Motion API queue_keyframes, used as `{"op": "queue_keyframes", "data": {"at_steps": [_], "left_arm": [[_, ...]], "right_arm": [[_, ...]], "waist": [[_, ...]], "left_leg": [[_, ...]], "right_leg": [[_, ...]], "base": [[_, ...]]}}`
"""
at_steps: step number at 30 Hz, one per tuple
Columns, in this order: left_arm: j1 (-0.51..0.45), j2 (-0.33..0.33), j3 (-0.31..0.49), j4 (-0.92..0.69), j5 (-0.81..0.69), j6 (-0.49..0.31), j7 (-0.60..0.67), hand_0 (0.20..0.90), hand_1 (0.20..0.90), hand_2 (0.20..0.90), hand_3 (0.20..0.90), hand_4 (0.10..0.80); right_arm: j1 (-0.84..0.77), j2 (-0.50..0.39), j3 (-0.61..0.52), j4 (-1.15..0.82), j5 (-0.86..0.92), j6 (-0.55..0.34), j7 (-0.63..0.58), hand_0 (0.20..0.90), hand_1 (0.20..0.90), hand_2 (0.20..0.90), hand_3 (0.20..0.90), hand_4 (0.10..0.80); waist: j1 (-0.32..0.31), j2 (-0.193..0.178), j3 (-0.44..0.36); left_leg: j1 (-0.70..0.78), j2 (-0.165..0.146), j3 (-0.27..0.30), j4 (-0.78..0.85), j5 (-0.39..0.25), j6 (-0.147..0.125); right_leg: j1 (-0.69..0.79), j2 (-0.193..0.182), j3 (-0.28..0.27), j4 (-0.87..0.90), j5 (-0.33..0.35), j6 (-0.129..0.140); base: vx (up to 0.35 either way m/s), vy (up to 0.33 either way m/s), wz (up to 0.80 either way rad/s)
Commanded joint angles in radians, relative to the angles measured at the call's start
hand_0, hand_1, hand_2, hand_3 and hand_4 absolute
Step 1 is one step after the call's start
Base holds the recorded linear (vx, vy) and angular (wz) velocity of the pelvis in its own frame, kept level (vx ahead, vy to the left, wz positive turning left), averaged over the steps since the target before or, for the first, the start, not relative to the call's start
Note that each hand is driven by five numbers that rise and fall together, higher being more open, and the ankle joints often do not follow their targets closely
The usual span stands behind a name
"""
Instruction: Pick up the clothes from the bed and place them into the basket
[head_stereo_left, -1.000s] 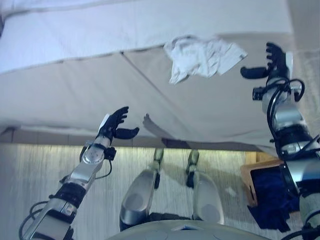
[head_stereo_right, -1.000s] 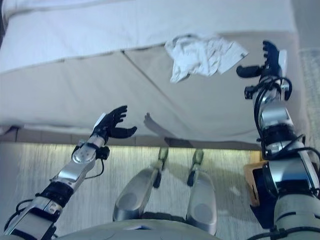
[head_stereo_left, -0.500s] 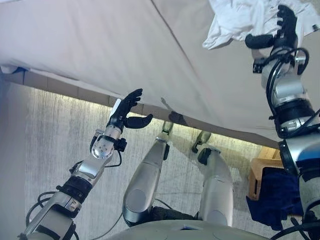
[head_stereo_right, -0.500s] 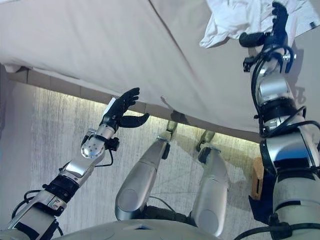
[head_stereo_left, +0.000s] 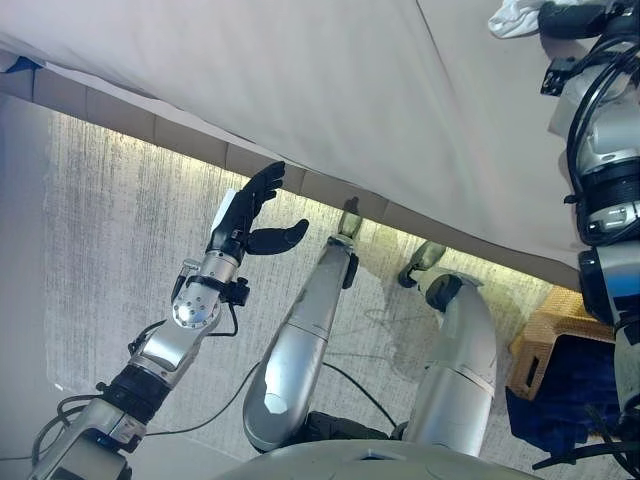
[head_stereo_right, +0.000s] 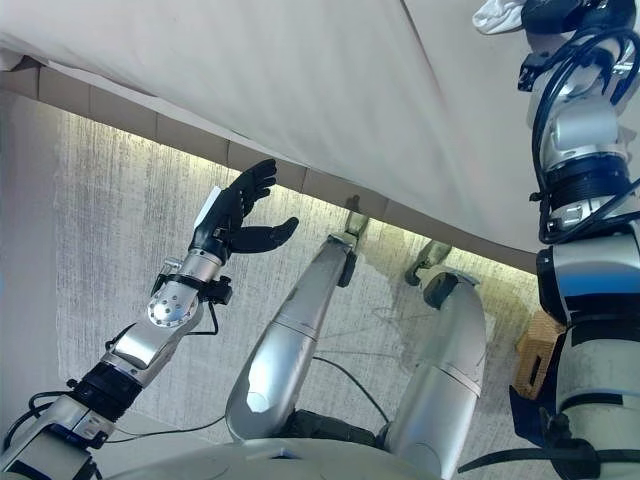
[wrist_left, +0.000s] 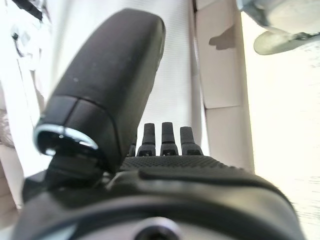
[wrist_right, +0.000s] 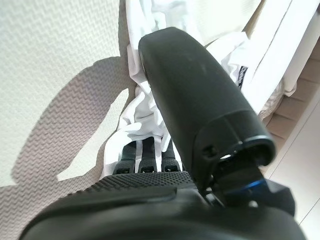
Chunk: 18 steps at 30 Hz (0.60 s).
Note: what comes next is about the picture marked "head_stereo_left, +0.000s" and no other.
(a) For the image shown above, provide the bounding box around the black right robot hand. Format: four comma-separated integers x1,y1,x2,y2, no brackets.
537,0,634,39

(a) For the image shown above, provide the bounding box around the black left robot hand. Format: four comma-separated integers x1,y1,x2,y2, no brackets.
208,160,311,259

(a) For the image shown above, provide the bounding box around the white garment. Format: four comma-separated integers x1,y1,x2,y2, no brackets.
488,0,552,40

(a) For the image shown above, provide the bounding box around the navy blue garment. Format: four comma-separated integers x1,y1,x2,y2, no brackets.
504,332,627,457

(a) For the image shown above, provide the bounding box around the bed with grey blanket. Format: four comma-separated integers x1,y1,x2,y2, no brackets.
0,0,640,274

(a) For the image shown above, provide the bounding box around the brown wicker basket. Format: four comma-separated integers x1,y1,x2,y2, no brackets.
507,286,622,402

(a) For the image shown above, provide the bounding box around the grey striped area rug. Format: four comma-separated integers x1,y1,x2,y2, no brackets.
43,112,617,480

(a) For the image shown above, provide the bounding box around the silver left robot leg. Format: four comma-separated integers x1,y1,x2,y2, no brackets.
242,209,366,454

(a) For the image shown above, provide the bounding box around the blue tape piece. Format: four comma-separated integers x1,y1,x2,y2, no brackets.
4,54,47,75

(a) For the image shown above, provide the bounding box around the grey robot torso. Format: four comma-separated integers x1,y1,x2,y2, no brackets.
214,438,544,480

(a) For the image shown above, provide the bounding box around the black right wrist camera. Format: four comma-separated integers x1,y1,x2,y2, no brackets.
539,56,577,97

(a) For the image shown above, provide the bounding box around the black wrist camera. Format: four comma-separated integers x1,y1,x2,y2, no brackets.
539,56,577,97
227,278,252,307

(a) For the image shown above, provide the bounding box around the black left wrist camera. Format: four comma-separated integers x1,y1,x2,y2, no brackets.
227,278,252,307

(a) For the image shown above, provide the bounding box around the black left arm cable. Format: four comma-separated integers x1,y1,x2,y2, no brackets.
209,302,239,339

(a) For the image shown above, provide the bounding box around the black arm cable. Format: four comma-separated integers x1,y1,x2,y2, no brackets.
209,302,239,339
564,29,640,249

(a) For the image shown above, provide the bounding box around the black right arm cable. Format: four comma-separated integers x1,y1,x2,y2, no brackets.
564,29,640,249

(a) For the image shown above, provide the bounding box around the black floor tether cable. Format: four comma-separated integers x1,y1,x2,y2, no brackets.
143,359,401,437

